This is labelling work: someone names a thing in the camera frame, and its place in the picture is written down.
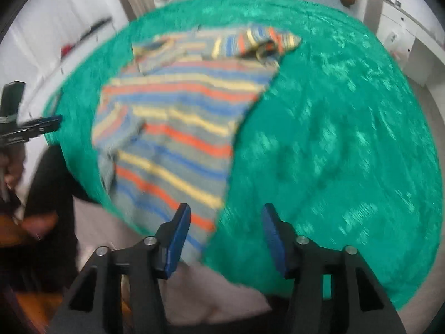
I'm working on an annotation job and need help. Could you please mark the striped knit sweater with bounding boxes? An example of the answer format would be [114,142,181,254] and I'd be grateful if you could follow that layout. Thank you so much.
[91,25,301,263]

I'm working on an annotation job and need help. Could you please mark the black clothes on cabinet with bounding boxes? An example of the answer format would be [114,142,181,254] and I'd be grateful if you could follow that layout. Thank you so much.
[78,17,112,41]

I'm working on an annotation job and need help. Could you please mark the person's left hand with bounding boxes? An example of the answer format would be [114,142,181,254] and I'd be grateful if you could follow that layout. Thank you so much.
[1,143,26,190]

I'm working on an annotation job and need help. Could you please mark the red cloth on cabinet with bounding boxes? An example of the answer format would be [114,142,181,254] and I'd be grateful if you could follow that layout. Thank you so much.
[60,44,75,59]

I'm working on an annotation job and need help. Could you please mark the white drawer cabinet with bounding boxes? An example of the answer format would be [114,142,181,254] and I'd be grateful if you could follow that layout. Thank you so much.
[1,19,118,121]

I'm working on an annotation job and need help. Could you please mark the green floral bedspread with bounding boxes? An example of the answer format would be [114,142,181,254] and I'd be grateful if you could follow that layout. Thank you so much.
[46,0,443,308]

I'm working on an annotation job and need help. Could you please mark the white desk unit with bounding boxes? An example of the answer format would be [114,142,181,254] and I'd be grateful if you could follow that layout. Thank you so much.
[363,0,444,87]

